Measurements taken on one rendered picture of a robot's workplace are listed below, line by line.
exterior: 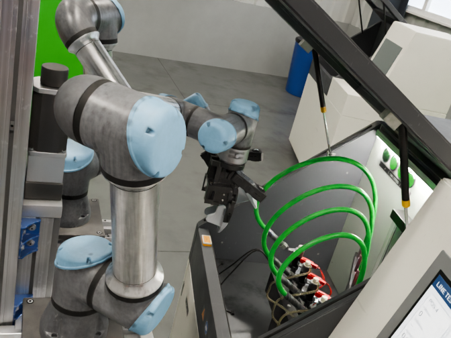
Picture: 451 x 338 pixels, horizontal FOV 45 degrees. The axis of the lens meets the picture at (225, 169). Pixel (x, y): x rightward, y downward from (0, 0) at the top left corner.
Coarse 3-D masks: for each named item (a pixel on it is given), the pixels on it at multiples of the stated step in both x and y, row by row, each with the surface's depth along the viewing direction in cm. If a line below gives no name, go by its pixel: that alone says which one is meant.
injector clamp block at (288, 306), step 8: (272, 280) 170; (272, 288) 169; (288, 288) 167; (304, 288) 169; (272, 296) 168; (280, 296) 162; (272, 304) 167; (288, 304) 159; (280, 312) 160; (272, 320) 165; (288, 320) 153; (272, 328) 164
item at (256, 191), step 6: (234, 174) 135; (240, 174) 136; (234, 180) 135; (240, 180) 136; (246, 180) 136; (252, 180) 141; (240, 186) 136; (246, 186) 137; (252, 186) 137; (258, 186) 139; (252, 192) 138; (258, 192) 138; (264, 192) 140; (258, 198) 139; (264, 198) 139
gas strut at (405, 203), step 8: (400, 128) 114; (400, 136) 115; (400, 144) 116; (400, 152) 117; (400, 160) 118; (400, 168) 119; (408, 168) 119; (408, 176) 120; (408, 184) 121; (408, 192) 122; (408, 200) 123; (408, 224) 127
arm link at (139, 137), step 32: (96, 96) 83; (128, 96) 83; (96, 128) 82; (128, 128) 80; (160, 128) 81; (128, 160) 82; (160, 160) 83; (128, 192) 89; (128, 224) 93; (128, 256) 98; (96, 288) 109; (128, 288) 103; (160, 288) 107; (128, 320) 106; (160, 320) 113
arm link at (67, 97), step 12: (72, 84) 85; (84, 84) 84; (60, 96) 85; (72, 96) 84; (156, 96) 114; (168, 96) 126; (60, 108) 85; (72, 108) 83; (180, 108) 121; (192, 108) 123; (60, 120) 85; (72, 120) 97; (72, 132) 85
